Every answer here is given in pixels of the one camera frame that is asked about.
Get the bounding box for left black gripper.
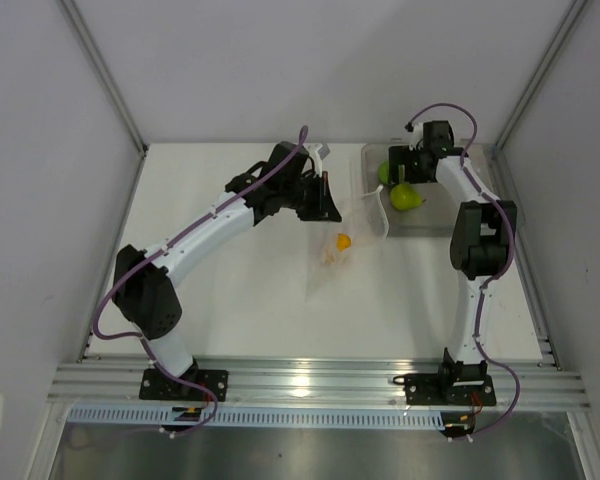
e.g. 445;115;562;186
281;171;341;223

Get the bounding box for round green lime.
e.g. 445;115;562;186
377;161;390;185

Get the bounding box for green pear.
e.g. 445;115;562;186
389;183;425;212

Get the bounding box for orange fruit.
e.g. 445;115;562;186
335;233;352;252

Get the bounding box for clear zip top bag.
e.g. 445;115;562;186
306;185;389;299

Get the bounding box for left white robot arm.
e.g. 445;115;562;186
112;141;342;400

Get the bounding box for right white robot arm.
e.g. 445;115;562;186
387;120;517;367

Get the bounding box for clear plastic food container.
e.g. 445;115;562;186
359;143;496;238

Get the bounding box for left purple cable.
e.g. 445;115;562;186
91;124;311;441

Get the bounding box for purple cable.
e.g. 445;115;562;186
405;102;524;444
91;124;311;441

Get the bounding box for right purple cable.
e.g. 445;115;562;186
405;102;524;444

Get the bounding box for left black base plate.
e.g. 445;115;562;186
138;367;229;402

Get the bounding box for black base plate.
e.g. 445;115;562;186
392;373;497;407
138;367;229;402

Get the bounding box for right aluminium frame post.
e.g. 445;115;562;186
492;0;592;157

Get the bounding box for aluminium frame post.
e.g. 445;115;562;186
56;0;148;155
492;0;592;157

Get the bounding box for slotted white cable duct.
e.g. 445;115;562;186
67;404;444;431

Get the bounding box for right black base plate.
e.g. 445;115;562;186
392;373;497;407

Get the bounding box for aluminium mounting rail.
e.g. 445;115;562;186
47;356;591;412

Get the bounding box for left aluminium frame post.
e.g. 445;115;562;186
56;0;148;155

